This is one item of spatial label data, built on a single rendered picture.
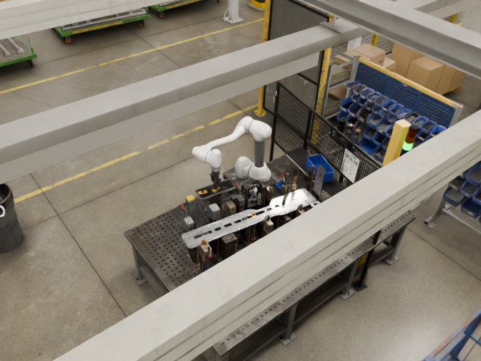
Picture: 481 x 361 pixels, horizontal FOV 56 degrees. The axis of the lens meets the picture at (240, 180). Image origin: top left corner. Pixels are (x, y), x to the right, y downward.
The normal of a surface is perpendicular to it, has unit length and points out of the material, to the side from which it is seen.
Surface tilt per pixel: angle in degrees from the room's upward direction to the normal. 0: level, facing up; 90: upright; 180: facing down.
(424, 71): 90
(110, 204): 0
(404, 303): 0
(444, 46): 90
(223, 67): 0
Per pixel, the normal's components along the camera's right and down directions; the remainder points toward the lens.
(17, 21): 0.62, 0.53
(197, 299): 0.04, -0.76
